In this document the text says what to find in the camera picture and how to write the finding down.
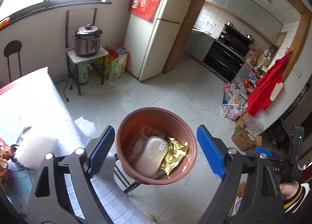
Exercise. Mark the person's right hand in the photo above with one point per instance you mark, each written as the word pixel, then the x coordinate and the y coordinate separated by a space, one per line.
pixel 288 190

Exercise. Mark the clear plastic food container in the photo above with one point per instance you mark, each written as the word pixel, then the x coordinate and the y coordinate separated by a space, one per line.
pixel 143 133

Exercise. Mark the brown plastic trash bucket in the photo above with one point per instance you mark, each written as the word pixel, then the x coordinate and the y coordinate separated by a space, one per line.
pixel 173 125

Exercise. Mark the green electric kettle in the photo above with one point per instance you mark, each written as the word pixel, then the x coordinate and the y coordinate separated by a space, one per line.
pixel 83 72

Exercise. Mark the small white side table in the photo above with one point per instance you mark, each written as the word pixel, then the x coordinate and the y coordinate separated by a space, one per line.
pixel 72 65

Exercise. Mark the blue plaid tablecloth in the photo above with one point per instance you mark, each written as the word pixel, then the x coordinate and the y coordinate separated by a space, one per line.
pixel 61 191

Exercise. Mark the red apron on wall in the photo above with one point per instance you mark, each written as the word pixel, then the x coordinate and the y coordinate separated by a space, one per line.
pixel 260 98

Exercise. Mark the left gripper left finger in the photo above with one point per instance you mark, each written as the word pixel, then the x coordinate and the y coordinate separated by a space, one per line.
pixel 97 150

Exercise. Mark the black kitchen stove oven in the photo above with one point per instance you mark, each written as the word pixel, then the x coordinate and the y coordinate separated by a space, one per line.
pixel 228 52

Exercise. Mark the pile of plastic bags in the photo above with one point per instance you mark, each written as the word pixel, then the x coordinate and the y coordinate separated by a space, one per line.
pixel 234 102

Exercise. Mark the cream white refrigerator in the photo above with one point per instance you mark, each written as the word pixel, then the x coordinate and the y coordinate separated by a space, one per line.
pixel 149 42

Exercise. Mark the white foam net sleeve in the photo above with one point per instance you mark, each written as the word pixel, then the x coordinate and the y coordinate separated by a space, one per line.
pixel 32 150

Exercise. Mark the blue paper box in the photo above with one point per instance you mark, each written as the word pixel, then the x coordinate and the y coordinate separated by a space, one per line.
pixel 20 180

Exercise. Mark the crumpled brown red wrapper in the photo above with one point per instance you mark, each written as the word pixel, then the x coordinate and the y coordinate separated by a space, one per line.
pixel 5 154

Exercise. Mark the yellow orange item on sill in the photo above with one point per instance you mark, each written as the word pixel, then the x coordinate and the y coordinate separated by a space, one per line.
pixel 4 22

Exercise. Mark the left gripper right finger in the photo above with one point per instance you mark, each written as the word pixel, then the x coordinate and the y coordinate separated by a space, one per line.
pixel 212 152

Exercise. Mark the colourful shopping bags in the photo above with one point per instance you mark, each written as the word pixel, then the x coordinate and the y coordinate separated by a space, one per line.
pixel 114 64

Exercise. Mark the silver electric pressure cooker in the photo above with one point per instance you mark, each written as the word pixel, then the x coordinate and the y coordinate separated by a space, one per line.
pixel 87 40

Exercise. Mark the black round-back chair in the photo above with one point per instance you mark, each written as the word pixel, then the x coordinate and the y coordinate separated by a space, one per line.
pixel 12 53

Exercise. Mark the cardboard box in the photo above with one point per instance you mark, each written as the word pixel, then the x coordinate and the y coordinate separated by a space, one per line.
pixel 242 137

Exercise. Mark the gold foil wrapper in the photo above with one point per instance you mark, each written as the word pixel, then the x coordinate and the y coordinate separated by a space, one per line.
pixel 175 154

